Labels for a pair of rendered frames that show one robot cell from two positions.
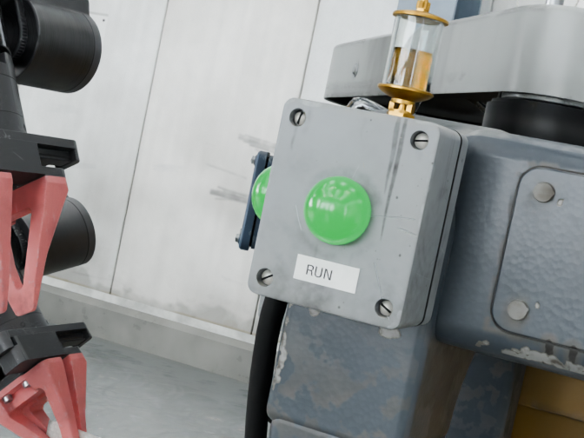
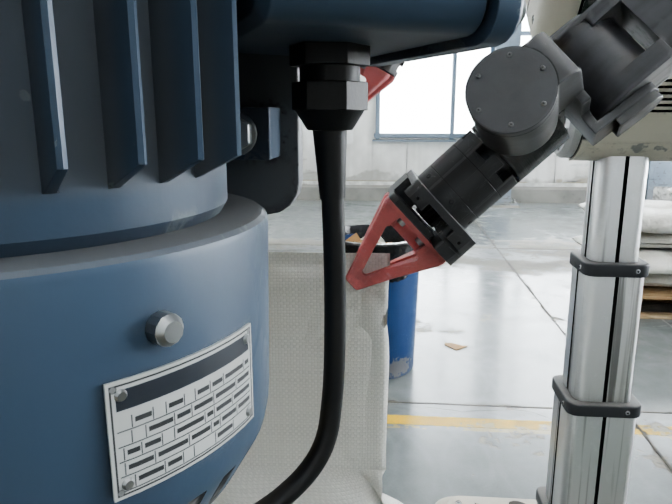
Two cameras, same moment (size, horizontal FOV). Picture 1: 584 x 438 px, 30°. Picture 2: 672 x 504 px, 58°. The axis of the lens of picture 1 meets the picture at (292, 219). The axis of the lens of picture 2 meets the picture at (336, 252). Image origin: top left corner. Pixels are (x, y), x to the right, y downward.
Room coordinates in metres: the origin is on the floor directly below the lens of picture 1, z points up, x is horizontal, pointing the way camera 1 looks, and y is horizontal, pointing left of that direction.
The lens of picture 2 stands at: (1.23, -0.06, 1.20)
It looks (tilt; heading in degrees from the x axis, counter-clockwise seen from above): 13 degrees down; 160
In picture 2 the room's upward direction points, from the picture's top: straight up
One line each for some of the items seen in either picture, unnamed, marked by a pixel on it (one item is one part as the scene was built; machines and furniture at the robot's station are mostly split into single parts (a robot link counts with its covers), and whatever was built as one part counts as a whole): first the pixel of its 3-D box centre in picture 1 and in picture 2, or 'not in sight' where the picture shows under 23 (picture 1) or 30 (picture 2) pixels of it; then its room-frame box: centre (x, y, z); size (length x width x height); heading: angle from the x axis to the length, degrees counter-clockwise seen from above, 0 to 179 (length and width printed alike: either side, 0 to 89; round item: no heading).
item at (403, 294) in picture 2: not in sight; (373, 300); (-1.33, 1.04, 0.32); 0.51 x 0.48 x 0.65; 155
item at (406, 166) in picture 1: (358, 213); not in sight; (0.49, -0.03, 1.28); 0.08 x 0.05 x 0.09; 65
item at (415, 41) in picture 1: (413, 55); not in sight; (0.56, -0.04, 1.37); 0.03 x 0.02 x 0.03; 65
